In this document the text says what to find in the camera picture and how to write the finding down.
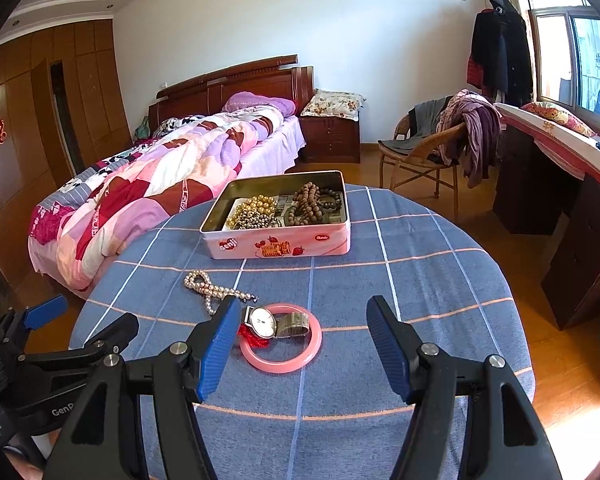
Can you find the rattan chair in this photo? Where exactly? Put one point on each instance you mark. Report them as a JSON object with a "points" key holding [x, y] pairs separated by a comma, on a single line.
{"points": [[415, 160]]}

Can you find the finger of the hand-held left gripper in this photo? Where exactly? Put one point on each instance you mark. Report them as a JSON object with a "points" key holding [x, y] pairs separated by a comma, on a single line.
{"points": [[115, 332], [45, 307]]}

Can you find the black white patterned pillow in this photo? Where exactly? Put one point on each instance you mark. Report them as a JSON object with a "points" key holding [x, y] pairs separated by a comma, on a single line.
{"points": [[172, 122]]}

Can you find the pink tin box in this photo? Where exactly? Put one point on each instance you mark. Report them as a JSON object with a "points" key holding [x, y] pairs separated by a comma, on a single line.
{"points": [[240, 247]]}

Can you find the round table, blue cloth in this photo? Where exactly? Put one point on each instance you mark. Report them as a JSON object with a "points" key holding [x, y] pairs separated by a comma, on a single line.
{"points": [[305, 400]]}

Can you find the window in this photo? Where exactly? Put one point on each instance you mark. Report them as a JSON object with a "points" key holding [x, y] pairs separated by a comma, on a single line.
{"points": [[575, 60]]}

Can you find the hanging dark coats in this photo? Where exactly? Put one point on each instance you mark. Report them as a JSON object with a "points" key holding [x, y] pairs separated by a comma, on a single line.
{"points": [[500, 55]]}

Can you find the wooden bed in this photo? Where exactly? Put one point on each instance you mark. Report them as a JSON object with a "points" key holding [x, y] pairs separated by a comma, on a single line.
{"points": [[240, 80]]}

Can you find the silver wristwatch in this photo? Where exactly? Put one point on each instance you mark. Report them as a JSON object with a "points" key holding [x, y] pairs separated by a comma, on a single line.
{"points": [[260, 321]]}

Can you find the white red desk cloth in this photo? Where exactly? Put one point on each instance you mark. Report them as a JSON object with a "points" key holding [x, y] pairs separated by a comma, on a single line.
{"points": [[555, 140]]}

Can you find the wooden wardrobe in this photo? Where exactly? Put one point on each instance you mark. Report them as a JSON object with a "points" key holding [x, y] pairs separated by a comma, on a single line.
{"points": [[20, 110]]}

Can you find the wooden nightstand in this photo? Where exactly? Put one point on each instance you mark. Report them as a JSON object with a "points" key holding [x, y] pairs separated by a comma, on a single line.
{"points": [[330, 140]]}

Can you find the purple garment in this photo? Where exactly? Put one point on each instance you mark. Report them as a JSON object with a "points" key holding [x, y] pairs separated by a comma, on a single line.
{"points": [[472, 130]]}

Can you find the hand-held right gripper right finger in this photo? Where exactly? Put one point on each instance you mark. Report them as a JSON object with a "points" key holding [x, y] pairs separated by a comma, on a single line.
{"points": [[387, 350]]}

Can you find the teal bag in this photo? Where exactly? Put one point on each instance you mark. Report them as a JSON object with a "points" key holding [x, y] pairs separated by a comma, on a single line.
{"points": [[142, 127]]}

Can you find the floral pillow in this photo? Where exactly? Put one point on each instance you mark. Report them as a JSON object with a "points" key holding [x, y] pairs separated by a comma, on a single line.
{"points": [[332, 105]]}

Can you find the purple pillow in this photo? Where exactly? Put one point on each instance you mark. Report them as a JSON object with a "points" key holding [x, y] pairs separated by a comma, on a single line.
{"points": [[257, 101]]}

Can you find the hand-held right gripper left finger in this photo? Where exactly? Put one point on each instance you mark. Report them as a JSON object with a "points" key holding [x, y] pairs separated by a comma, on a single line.
{"points": [[217, 350]]}

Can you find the pink patchwork quilt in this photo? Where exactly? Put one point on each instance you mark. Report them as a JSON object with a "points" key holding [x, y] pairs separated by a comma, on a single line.
{"points": [[155, 185]]}

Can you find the pink bangle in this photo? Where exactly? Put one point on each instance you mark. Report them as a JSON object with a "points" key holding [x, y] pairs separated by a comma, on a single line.
{"points": [[281, 367]]}

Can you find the dark wooden desk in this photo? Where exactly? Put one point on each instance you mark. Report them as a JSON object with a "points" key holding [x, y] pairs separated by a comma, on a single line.
{"points": [[580, 240]]}

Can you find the floral cushion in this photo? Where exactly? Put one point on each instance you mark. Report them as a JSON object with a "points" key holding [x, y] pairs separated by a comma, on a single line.
{"points": [[560, 115]]}

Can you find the grey garment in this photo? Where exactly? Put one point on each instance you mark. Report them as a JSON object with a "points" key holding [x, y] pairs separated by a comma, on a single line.
{"points": [[420, 125]]}

